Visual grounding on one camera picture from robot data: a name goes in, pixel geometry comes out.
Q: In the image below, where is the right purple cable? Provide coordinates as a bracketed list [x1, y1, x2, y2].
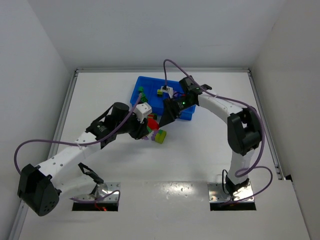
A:
[163, 59, 273, 206]

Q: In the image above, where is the red round lego piece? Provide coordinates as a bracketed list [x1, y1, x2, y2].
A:
[147, 118, 160, 131]

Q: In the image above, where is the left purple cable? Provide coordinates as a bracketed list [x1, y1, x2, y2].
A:
[14, 93, 143, 203]

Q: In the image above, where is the lime long lego brick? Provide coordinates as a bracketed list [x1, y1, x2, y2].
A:
[155, 133, 167, 144]

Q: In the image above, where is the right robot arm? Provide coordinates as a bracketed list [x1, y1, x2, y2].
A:
[159, 77, 263, 196]

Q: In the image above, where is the lime curved lego brick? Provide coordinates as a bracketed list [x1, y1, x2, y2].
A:
[156, 89, 163, 97]

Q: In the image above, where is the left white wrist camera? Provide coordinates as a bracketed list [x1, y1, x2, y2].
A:
[133, 102, 152, 123]

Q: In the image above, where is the green red lego stack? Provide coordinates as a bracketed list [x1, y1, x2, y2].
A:
[147, 113, 158, 120]

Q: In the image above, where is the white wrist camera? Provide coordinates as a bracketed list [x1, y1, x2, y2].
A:
[133, 102, 152, 123]
[160, 85, 174, 98]

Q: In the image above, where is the metal base plate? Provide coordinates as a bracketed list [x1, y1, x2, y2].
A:
[71, 182, 121, 204]
[207, 181, 255, 203]

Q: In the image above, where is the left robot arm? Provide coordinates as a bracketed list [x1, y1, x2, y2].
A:
[17, 100, 152, 217]

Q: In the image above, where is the purple cable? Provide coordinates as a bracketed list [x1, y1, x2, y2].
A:
[163, 59, 273, 206]
[14, 93, 143, 203]

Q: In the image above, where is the blue divided sorting bin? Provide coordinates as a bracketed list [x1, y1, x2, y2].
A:
[130, 76, 196, 121]

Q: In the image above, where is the purple butterfly lego stack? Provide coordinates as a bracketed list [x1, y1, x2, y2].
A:
[142, 127, 153, 140]

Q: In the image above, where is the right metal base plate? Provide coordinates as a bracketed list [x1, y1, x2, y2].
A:
[207, 181, 255, 203]

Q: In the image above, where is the green number two lego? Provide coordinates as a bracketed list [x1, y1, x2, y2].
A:
[140, 95, 148, 103]

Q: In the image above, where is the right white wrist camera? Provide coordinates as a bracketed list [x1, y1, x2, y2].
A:
[160, 85, 174, 98]

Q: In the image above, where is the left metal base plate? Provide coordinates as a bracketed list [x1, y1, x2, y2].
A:
[71, 182, 121, 204]

